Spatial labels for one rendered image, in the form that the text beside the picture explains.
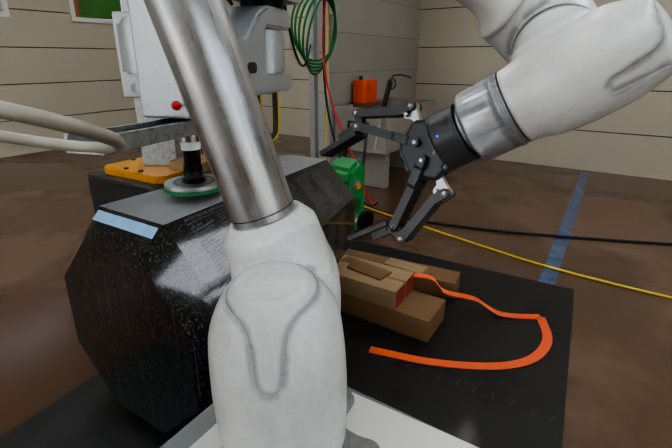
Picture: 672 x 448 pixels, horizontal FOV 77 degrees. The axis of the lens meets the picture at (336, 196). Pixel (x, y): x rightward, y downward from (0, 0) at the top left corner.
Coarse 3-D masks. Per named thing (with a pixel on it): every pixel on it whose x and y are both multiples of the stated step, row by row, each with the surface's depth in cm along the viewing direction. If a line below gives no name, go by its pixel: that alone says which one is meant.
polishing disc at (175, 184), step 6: (204, 174) 167; (210, 174) 167; (168, 180) 159; (174, 180) 159; (180, 180) 159; (210, 180) 159; (168, 186) 151; (174, 186) 151; (180, 186) 151; (186, 186) 151; (192, 186) 151; (198, 186) 151; (204, 186) 151; (210, 186) 151; (216, 186) 154; (186, 192) 148
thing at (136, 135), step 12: (156, 120) 143; (168, 120) 149; (120, 132) 114; (132, 132) 118; (144, 132) 122; (156, 132) 127; (168, 132) 132; (180, 132) 138; (192, 132) 144; (132, 144) 118; (144, 144) 123
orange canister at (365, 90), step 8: (360, 80) 464; (368, 80) 468; (376, 80) 483; (360, 88) 466; (368, 88) 470; (376, 88) 485; (360, 96) 469; (368, 96) 473; (376, 96) 488; (360, 104) 468; (368, 104) 469; (376, 104) 485
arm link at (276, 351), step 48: (240, 288) 47; (288, 288) 46; (240, 336) 43; (288, 336) 43; (336, 336) 47; (240, 384) 43; (288, 384) 43; (336, 384) 47; (240, 432) 45; (288, 432) 44; (336, 432) 49
